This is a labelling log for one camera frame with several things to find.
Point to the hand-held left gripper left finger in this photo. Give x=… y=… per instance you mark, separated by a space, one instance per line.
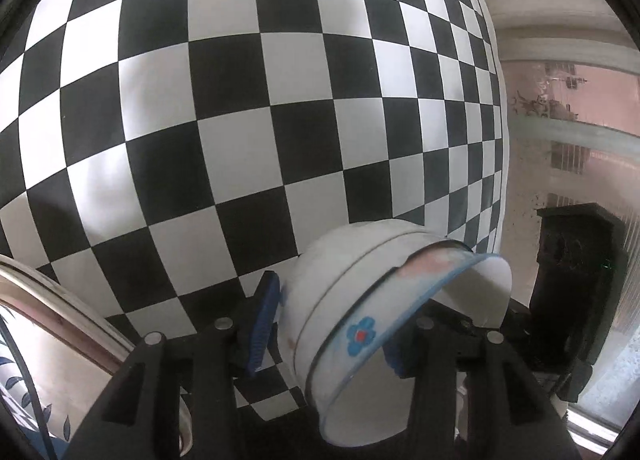
x=262 y=327

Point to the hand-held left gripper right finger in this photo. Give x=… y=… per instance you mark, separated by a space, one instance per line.
x=398 y=365

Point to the white bowl with blue flowers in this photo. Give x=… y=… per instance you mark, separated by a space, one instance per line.
x=380 y=380

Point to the white plate with pink flowers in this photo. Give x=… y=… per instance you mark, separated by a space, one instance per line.
x=50 y=292

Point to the black and white checkered mat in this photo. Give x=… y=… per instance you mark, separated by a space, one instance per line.
x=250 y=115

